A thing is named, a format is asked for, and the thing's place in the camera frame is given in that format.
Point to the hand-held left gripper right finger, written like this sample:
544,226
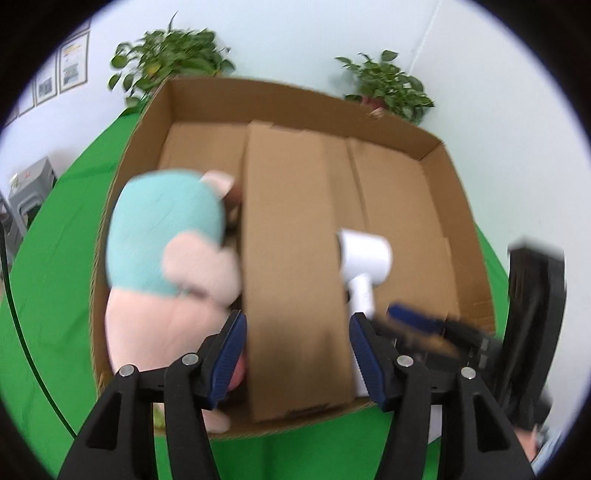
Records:
369,364

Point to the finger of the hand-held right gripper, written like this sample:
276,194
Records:
415,319
438,353

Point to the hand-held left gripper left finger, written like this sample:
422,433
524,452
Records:
226,364

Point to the white hair dryer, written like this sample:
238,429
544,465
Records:
364,256

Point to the large cardboard box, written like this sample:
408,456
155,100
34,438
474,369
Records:
397,194

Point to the long brown cardboard box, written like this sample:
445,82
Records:
286,230

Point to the pink and teal plush toy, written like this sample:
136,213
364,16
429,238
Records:
157,230

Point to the person's right forearm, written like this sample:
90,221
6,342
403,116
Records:
547,454

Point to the potted plant with red pot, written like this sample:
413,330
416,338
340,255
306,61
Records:
388,85

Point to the bushy potted plant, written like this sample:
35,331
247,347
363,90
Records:
171,50

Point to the wall of framed certificates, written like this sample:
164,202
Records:
74,60

